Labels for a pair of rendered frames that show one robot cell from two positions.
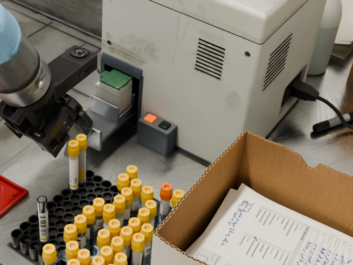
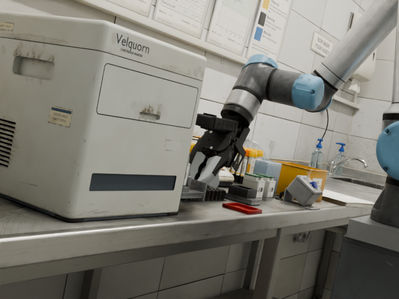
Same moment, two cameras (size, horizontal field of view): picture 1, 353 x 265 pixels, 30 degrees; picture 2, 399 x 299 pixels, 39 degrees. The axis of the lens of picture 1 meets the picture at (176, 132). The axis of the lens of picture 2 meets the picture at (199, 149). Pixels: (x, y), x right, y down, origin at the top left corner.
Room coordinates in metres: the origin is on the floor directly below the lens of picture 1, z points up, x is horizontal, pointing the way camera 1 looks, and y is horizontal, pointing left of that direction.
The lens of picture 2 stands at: (1.94, 0.25, 1.07)
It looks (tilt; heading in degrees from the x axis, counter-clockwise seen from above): 3 degrees down; 185
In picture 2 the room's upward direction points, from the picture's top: 11 degrees clockwise
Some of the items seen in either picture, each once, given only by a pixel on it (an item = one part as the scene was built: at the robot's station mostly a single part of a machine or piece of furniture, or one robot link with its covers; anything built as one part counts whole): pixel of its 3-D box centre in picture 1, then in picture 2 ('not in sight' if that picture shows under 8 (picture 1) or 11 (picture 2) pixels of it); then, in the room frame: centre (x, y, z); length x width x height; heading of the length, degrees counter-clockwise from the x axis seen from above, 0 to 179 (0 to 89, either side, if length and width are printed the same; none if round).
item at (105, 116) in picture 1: (120, 100); (163, 185); (0.88, 0.10, 0.92); 0.21 x 0.07 x 0.05; 152
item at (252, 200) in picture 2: not in sight; (241, 194); (0.53, 0.25, 0.89); 0.09 x 0.05 x 0.04; 61
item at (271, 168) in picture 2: not in sight; (265, 178); (0.31, 0.31, 0.92); 0.10 x 0.07 x 0.10; 154
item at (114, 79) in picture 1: (114, 79); not in sight; (0.86, 0.11, 0.98); 0.05 x 0.04 x 0.01; 62
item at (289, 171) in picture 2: not in sight; (297, 181); (0.19, 0.41, 0.93); 0.13 x 0.13 x 0.10; 59
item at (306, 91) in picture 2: not in sight; (297, 90); (0.67, 0.33, 1.16); 0.11 x 0.11 x 0.08; 67
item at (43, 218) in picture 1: (43, 224); not in sight; (0.58, 0.16, 0.93); 0.01 x 0.01 x 0.10
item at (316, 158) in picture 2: not in sight; (316, 155); (-1.19, 0.62, 0.97); 0.08 x 0.07 x 0.20; 156
